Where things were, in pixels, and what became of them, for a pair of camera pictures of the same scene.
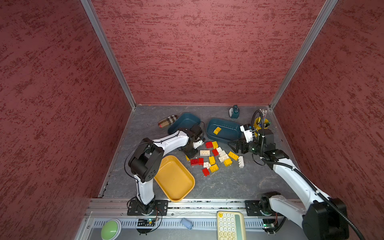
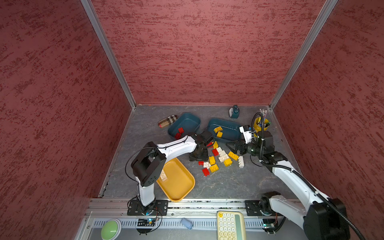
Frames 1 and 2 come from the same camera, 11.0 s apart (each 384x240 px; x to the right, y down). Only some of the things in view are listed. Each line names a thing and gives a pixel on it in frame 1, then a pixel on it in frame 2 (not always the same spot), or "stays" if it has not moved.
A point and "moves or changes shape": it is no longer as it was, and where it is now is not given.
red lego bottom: (206, 172) stays
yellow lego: (217, 130) stays
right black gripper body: (252, 146) stays
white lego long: (204, 153) moves or changes shape
